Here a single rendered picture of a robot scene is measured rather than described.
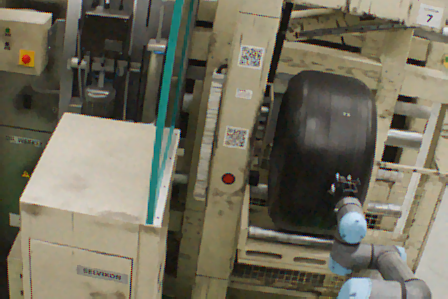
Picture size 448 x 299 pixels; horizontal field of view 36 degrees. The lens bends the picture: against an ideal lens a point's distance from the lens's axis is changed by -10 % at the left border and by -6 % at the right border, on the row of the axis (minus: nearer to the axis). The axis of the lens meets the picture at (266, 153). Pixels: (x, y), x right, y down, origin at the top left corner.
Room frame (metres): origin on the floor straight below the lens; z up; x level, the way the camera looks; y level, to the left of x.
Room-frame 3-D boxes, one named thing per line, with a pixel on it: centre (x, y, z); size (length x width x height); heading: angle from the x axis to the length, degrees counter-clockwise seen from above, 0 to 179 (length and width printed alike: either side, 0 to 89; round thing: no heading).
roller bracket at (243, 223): (2.29, 0.04, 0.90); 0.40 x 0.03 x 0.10; 6
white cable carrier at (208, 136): (2.22, 0.20, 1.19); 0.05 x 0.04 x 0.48; 6
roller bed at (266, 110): (2.66, 0.12, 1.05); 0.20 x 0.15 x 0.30; 96
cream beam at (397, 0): (2.61, -0.24, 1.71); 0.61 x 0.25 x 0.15; 96
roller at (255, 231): (2.16, -0.16, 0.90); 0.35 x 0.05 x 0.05; 96
